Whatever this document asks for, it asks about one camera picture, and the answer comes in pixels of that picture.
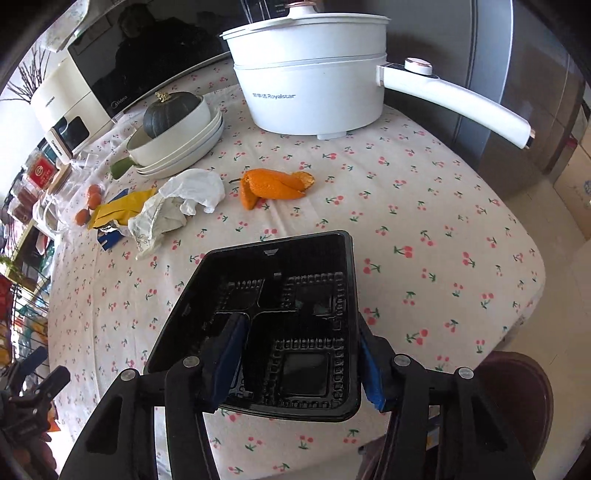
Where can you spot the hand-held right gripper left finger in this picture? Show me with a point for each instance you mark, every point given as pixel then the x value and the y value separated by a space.
pixel 226 364

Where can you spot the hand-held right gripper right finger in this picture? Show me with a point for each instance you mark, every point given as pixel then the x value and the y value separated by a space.
pixel 373 374

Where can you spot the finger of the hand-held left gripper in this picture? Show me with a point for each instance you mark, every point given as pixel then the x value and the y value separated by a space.
pixel 30 361
pixel 53 385

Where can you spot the black plastic tray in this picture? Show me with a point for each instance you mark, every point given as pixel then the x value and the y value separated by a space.
pixel 304 369

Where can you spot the brown trash bin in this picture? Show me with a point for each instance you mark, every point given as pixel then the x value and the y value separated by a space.
pixel 517 392

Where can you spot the blue wrapper piece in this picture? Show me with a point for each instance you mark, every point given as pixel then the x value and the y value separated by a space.
pixel 108 239

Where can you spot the white tissue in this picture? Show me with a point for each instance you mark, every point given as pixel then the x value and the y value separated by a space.
pixel 184 194

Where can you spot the yellow snack packet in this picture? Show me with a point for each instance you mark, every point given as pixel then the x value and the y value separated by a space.
pixel 122 207

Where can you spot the orange peel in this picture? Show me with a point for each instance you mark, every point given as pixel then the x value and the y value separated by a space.
pixel 272 187

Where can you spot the white plastic container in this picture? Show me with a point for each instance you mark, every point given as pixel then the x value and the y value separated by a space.
pixel 46 214

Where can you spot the cherry print tablecloth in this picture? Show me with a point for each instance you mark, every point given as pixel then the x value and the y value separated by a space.
pixel 415 207

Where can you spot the glass jar with bamboo lid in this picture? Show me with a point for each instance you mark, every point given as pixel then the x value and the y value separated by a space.
pixel 76 184

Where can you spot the white plate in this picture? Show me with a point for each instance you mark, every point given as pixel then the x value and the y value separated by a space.
pixel 217 138
pixel 210 134

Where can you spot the stacked white bowls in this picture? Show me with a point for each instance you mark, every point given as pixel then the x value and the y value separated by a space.
pixel 175 143

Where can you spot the green pumpkin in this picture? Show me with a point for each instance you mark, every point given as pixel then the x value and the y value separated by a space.
pixel 168 115

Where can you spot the cream air fryer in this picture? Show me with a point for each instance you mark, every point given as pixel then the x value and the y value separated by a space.
pixel 60 106

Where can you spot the dry branch bundle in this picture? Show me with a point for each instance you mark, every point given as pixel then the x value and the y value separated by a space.
pixel 27 78

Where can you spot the white electric pot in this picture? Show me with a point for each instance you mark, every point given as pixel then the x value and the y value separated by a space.
pixel 314 92

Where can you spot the white microwave oven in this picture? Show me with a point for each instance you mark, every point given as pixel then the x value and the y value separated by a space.
pixel 138 55

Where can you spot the grey refrigerator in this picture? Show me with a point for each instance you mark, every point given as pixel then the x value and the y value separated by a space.
pixel 531 60

